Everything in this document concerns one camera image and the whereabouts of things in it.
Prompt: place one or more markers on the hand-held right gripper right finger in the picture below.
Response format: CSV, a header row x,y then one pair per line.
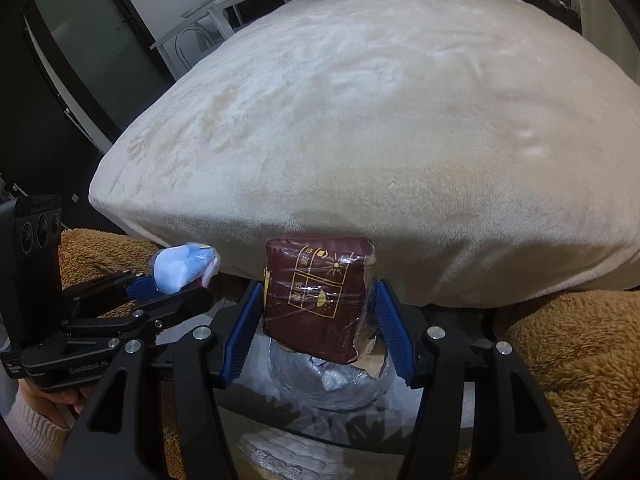
x,y
395,340

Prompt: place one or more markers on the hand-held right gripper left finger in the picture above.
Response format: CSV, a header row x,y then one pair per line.
x,y
240,340

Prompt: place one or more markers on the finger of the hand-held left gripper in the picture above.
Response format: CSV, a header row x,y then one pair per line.
x,y
142,286
180,302

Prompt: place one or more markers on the white printed plastic wrapper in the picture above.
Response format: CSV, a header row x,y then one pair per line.
x,y
180,267

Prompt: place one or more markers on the clear plastic cups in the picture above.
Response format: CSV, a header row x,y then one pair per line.
x,y
340,385

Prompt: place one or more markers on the dark snack packet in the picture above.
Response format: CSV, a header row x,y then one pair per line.
x,y
310,300

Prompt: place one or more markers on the person's left hand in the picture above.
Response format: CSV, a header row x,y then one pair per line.
x,y
50,402

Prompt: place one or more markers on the brown fuzzy rug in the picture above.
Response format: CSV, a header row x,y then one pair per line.
x,y
575,360

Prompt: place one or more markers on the frosted glass door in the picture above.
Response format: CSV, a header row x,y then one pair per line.
x,y
85,35

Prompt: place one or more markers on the cream curtain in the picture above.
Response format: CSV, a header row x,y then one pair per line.
x,y
595,5

